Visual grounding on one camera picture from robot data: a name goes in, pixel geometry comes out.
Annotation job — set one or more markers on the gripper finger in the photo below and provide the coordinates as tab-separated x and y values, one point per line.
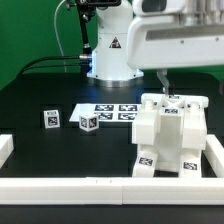
162	76

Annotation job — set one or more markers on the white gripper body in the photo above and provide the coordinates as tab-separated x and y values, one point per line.
176	34

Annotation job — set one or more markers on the white chair seat part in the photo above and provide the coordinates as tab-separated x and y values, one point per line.
168	139

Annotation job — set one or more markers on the small white tagged cube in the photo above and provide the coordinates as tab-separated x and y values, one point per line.
88	122

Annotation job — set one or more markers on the small white tagged nut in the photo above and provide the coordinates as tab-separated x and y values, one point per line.
51	119

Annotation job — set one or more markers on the white marker sheet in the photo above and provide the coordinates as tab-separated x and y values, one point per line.
106	112

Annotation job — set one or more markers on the white right fence bar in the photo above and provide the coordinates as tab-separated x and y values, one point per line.
214	153

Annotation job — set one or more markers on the white fence bar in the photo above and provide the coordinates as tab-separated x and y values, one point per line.
111	191
6	147
214	153

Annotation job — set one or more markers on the white front fence bar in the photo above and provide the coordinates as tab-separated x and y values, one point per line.
111	191

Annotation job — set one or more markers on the white left fence bar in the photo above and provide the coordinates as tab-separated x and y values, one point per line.
6	147

